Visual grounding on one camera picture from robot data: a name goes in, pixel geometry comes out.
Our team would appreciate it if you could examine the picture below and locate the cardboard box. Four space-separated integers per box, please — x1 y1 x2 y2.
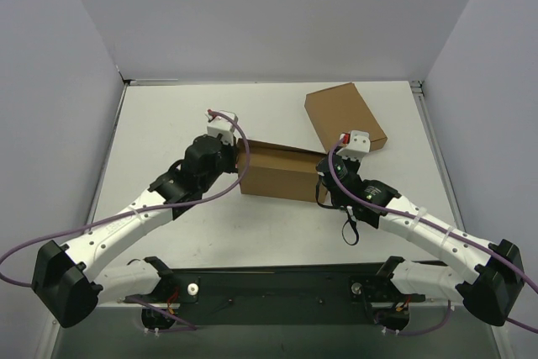
304 82 388 151
237 140 327 203

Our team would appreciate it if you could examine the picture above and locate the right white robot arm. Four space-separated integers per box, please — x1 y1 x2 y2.
316 154 525 326

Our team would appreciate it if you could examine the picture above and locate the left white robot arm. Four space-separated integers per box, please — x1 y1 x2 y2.
31 129 238 328

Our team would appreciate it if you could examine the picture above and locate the folded closed cardboard box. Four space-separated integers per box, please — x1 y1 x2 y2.
304 82 388 151

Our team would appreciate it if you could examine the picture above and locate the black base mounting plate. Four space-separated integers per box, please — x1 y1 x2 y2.
139 263 425 332

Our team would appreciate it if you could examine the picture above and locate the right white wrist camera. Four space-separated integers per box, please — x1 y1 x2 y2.
336 130 371 162

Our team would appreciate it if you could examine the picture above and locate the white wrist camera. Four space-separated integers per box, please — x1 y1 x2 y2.
336 130 371 162
206 110 238 145

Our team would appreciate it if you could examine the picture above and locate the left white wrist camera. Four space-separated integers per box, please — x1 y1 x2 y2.
206 110 238 145

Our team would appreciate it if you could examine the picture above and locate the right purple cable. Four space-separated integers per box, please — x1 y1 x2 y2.
328 140 538 333

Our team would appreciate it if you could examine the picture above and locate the purple cable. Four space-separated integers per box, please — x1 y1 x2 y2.
328 140 538 333
0 110 252 288

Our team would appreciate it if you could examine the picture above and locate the aluminium frame rail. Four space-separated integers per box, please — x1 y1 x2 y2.
409 80 504 308

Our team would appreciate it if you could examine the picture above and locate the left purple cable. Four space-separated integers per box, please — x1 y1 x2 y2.
0 110 252 288

